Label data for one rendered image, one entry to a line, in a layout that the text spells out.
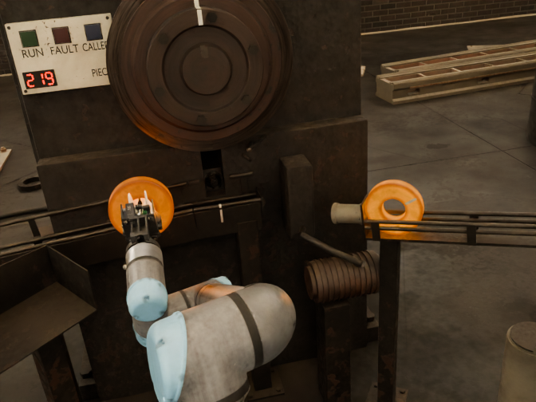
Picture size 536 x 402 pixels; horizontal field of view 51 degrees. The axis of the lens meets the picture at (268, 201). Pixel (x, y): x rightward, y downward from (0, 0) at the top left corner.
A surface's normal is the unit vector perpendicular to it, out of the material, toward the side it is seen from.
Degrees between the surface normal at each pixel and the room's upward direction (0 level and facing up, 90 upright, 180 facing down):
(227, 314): 22
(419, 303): 0
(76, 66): 90
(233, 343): 61
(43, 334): 5
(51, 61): 90
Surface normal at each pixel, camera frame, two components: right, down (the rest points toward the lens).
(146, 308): 0.22, 0.63
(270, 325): 0.56, -0.21
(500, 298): -0.07, -0.90
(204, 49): 0.21, 0.41
